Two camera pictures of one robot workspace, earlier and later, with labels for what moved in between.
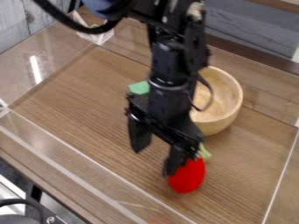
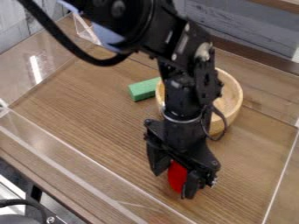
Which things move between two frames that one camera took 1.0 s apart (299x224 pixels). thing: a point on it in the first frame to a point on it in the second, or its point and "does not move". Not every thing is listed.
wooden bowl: (213, 119) does not move
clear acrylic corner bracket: (97, 38) does not move
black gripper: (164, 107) to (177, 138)
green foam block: (141, 88) does not move
